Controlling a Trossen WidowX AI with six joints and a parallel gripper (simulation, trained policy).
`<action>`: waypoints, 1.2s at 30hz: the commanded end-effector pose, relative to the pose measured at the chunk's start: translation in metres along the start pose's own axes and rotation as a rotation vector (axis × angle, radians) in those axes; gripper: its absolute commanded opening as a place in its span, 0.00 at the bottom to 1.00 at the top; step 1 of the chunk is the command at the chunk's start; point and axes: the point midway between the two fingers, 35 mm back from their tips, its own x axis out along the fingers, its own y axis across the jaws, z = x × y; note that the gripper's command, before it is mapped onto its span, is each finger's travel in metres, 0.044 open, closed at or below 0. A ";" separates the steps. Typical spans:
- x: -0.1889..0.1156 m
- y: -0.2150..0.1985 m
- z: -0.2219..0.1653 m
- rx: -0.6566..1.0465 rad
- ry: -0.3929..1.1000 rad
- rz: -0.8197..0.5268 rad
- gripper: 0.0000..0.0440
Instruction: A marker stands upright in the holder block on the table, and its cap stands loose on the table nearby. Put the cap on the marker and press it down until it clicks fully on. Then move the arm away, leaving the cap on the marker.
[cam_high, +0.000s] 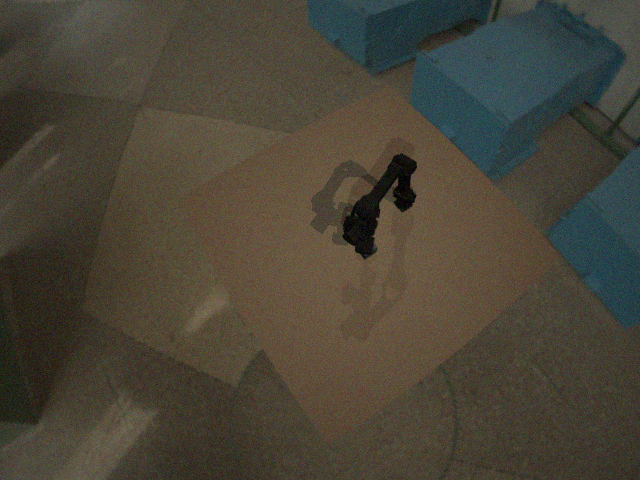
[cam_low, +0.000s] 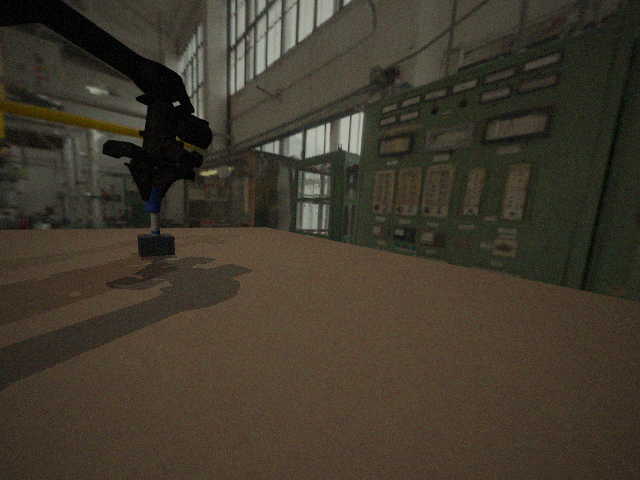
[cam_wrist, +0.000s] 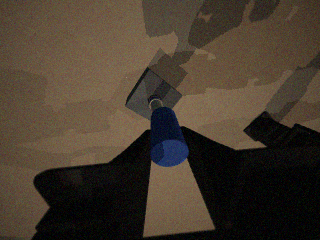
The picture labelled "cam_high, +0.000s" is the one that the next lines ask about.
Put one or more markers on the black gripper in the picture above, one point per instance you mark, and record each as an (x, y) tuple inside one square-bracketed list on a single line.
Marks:
[(366, 243)]

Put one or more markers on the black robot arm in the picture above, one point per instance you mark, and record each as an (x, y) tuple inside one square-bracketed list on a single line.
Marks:
[(366, 208)]

